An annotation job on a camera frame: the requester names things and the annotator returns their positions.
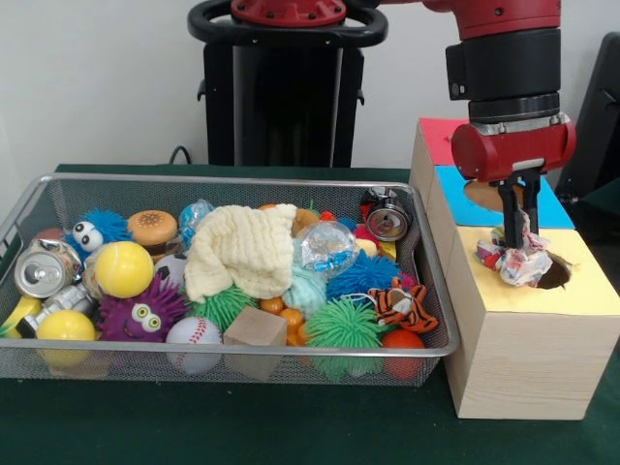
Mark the purple spiky monster toy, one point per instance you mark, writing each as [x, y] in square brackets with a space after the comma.
[126, 315]

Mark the tiger plush toy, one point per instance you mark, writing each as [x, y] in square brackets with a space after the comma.
[404, 305]

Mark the white baseball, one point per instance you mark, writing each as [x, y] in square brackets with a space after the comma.
[194, 331]

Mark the green cloth on side table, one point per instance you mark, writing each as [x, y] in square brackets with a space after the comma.
[605, 208]

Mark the colourful wrapper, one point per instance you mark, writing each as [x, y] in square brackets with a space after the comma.
[520, 266]

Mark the crushed silver drink can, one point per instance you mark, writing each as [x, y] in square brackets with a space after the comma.
[39, 276]

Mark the plain yellow ball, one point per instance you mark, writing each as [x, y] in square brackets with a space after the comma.
[66, 327]

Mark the wooden box with three holes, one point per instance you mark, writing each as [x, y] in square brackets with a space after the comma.
[528, 363]

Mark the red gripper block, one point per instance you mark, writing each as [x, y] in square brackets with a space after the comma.
[508, 152]

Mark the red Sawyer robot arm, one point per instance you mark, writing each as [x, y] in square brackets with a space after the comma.
[508, 53]

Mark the yellow tennis ball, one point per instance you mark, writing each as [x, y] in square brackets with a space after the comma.
[124, 269]

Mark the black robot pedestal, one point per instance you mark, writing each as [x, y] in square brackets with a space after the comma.
[290, 97]

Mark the cream waffle cloth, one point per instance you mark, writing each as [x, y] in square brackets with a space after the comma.
[237, 252]

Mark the green spiky rubber ball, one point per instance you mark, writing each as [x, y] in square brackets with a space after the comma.
[341, 322]

